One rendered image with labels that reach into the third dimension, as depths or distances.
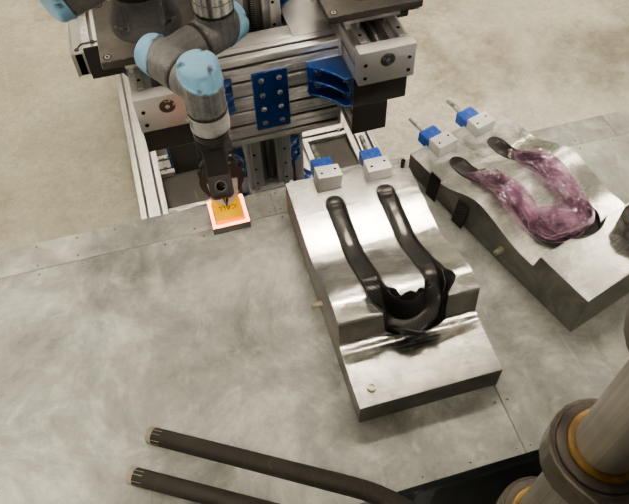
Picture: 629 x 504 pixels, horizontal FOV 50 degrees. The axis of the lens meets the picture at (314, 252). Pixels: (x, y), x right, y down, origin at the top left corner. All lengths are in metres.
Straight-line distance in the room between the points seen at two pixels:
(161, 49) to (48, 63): 2.11
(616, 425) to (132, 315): 0.97
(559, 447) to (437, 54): 2.61
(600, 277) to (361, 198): 0.47
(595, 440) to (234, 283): 0.86
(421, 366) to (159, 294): 0.54
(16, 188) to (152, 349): 1.63
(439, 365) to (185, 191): 1.35
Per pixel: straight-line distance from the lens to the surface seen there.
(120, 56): 1.52
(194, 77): 1.19
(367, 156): 1.43
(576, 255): 1.33
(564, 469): 0.71
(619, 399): 0.61
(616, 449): 0.66
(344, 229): 1.33
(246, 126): 1.74
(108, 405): 1.29
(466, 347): 1.24
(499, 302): 1.37
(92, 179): 2.77
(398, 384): 1.19
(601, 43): 3.43
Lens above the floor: 1.93
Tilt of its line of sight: 54 degrees down
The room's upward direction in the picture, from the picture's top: 2 degrees counter-clockwise
